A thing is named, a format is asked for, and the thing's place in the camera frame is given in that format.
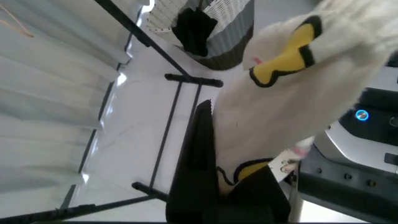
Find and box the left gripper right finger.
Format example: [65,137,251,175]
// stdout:
[217,164,292,223]

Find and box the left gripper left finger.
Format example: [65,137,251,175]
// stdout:
[165,99,218,223]

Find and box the cream printed garment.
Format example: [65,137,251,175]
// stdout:
[213,0,398,195]

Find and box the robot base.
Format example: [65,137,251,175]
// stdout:
[289,62,398,223]

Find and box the black clothes rack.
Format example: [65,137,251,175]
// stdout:
[0,0,224,224]

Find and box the white laundry basket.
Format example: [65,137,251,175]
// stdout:
[146,0,256,71]

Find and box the pink clothes hanger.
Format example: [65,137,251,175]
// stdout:
[0,2,35,39]

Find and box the black garment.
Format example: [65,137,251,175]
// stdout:
[172,6,219,58]

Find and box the white curtain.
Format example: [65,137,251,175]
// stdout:
[0,0,150,194]

